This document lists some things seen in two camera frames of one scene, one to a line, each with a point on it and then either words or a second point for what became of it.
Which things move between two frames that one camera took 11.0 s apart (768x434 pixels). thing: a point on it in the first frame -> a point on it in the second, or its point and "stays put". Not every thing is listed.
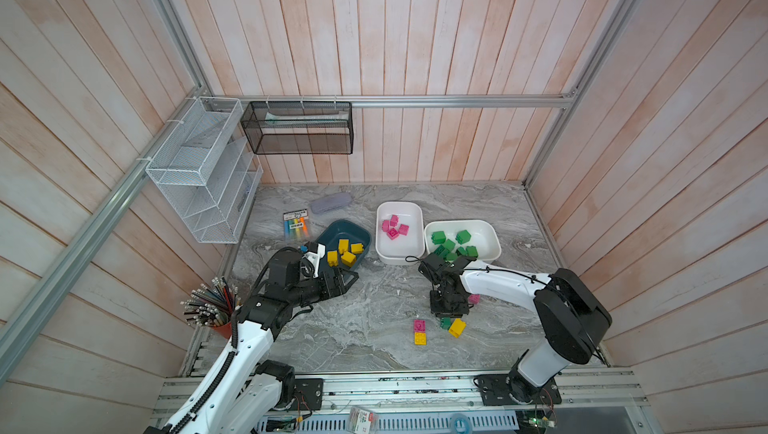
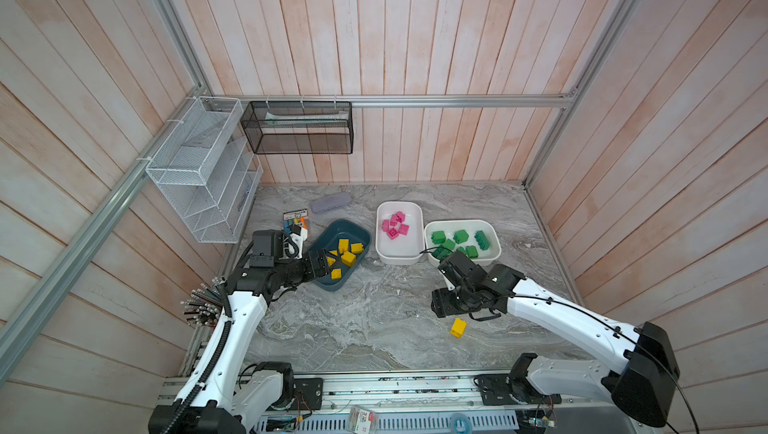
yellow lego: x=332 y=258 stays put
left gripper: x=337 y=283 -> x=311 y=272
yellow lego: x=348 y=258 stays put
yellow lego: x=457 y=328 stays put
